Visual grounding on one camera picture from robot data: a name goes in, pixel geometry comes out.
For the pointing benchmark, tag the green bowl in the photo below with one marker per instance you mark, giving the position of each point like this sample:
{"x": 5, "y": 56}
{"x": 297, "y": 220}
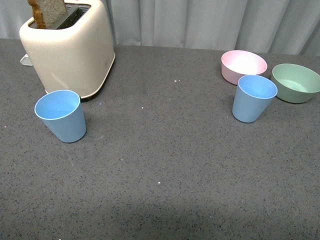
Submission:
{"x": 295, "y": 83}

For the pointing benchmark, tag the cream two-slot toaster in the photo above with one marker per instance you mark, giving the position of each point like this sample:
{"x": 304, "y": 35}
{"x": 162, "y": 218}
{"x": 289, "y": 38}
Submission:
{"x": 76, "y": 58}

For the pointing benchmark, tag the light blue cup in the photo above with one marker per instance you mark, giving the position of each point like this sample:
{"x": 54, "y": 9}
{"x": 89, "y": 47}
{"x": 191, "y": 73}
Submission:
{"x": 61, "y": 111}
{"x": 253, "y": 94}

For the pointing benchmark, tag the white power plug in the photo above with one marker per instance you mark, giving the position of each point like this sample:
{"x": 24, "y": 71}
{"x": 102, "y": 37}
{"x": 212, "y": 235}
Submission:
{"x": 25, "y": 61}

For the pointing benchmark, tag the grey curtain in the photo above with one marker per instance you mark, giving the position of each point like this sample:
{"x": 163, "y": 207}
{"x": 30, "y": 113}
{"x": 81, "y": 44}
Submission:
{"x": 289, "y": 27}

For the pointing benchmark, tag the brown toast slice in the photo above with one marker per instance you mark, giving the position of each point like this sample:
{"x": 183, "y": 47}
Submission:
{"x": 47, "y": 12}

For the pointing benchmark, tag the pink bowl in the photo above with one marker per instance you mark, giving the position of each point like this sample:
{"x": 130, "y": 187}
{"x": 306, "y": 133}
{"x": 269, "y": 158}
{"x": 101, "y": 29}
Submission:
{"x": 238, "y": 63}

